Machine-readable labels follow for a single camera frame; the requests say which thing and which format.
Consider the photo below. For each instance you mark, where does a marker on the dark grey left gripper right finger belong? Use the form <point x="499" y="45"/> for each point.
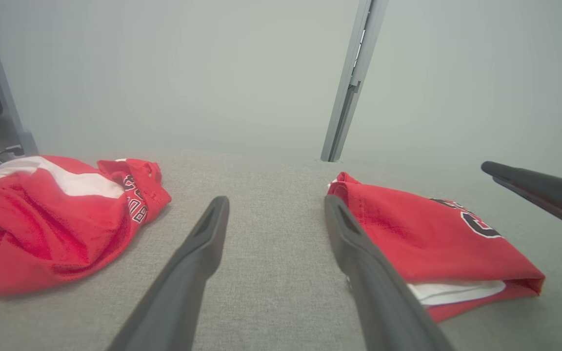
<point x="383" y="302"/>

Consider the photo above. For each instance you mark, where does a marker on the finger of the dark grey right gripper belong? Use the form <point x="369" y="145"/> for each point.
<point x="549" y="192"/>

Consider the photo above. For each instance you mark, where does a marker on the red shirt white striped sleeves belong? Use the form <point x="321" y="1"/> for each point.
<point x="432" y="243"/>

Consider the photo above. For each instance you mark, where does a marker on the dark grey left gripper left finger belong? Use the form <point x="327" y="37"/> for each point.
<point x="178" y="292"/>

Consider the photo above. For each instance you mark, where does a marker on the red shirt with white band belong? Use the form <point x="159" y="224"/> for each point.
<point x="56" y="229"/>

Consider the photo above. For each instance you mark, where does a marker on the grey double partition post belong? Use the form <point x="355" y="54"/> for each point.
<point x="351" y="83"/>

